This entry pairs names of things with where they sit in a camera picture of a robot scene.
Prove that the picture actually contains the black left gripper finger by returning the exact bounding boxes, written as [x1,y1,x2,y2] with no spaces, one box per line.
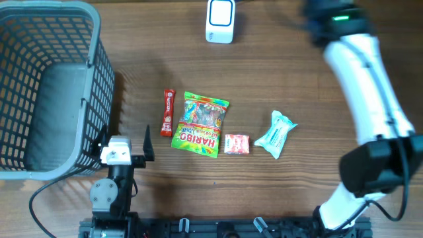
[89,125,108,157]
[143,125,155,161]

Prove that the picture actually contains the Haribo gummy candy bag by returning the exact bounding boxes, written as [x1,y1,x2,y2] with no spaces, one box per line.
[171,91,229,158]

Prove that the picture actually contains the red coffee stick sachet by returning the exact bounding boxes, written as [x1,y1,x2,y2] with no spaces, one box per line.
[161,89,176,137]

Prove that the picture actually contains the red small candy pack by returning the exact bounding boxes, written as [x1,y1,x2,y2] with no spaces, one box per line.
[224,134,250,155]

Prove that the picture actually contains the teal tissue pack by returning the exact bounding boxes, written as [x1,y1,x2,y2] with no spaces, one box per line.
[254,110,297,159]

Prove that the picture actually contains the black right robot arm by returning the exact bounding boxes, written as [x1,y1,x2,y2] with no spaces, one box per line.
[303,0,422,237]

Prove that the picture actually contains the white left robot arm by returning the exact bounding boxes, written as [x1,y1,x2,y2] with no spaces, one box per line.
[79,127,155,238]

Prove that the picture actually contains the white barcode scanner box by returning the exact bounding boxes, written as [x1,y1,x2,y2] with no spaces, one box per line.
[205,0,236,44]

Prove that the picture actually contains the grey plastic shopping basket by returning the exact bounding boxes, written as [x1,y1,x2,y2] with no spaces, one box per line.
[1,1,115,180]

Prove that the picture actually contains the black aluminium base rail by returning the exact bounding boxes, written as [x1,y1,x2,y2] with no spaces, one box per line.
[78,217,373,238]

